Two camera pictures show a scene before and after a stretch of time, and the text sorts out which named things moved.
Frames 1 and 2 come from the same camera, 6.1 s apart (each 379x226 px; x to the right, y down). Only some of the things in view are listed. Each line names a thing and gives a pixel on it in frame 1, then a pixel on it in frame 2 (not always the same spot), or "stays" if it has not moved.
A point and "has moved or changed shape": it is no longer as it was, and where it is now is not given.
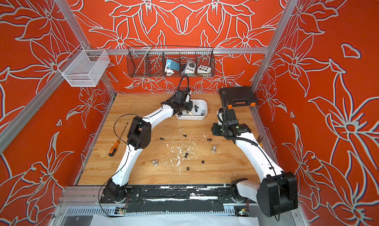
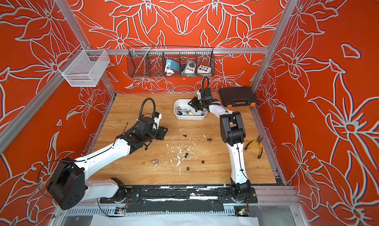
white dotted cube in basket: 202,69 stays
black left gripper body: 187,106 → 158,134
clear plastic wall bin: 84,68 stays
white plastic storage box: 199,111 stays
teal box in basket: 173,65 stays
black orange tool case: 239,96 stays
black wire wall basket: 170,61 stays
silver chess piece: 213,149 has moved or changed shape
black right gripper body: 220,130 → 198,104
